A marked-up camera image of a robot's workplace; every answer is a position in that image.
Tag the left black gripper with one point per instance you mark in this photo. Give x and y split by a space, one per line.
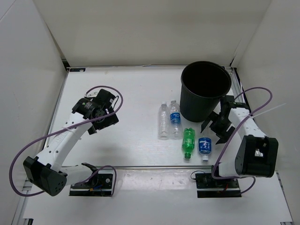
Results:
108 122

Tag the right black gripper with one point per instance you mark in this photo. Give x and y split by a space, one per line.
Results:
213 116

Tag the short blue label water bottle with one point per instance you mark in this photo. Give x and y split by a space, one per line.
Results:
205 148

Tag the green plastic soda bottle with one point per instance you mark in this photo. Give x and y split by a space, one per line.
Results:
188 143

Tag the clear bottle with blue label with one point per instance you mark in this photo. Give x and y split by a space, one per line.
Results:
175 119

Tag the clear unlabelled plastic bottle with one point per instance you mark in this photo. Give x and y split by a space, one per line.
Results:
163 121

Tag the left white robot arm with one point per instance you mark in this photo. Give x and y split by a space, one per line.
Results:
45 170

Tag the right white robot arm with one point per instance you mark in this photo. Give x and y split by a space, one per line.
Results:
257 154

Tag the black plastic waste bin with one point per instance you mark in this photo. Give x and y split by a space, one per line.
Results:
203 84

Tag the white cable tie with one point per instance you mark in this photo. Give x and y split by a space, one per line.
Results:
278 106

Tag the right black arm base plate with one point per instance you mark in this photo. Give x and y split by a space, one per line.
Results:
208 187

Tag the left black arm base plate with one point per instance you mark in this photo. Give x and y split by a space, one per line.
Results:
101 185

